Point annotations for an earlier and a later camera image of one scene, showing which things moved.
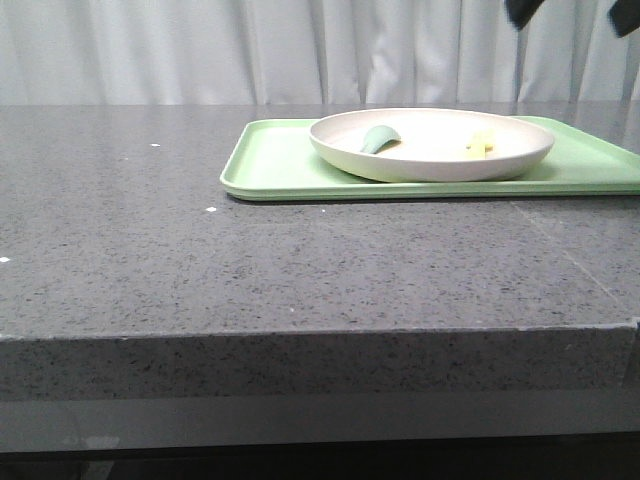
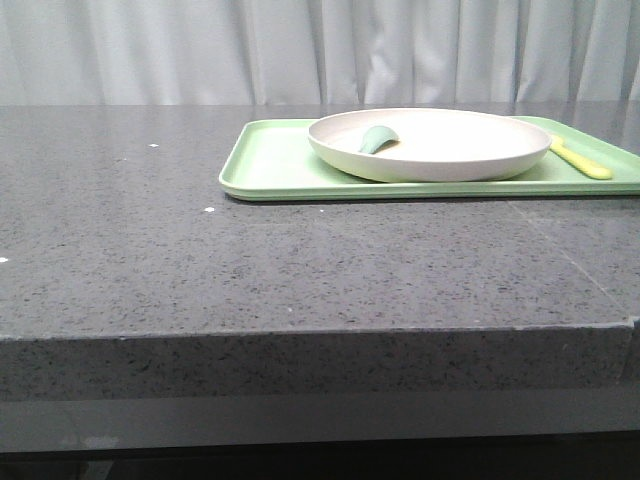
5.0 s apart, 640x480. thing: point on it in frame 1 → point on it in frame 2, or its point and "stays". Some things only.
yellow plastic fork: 481,144 → 589,169
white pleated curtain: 180,52 stays
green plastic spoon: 379,137 stays
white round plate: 434,146 stays
